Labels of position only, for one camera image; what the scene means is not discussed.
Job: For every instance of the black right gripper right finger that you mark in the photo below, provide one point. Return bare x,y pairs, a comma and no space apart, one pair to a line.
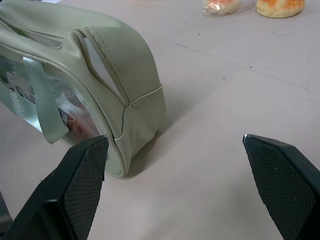
287,185

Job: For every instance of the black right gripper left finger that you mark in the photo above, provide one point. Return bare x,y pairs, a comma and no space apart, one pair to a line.
75,190

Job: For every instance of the pale green zip bag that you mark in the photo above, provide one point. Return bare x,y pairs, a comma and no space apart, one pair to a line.
82,82

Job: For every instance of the golden bread bun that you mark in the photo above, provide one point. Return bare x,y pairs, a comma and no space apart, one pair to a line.
280,7

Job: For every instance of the bread roll in clear wrap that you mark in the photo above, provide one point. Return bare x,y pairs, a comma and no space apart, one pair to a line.
223,7

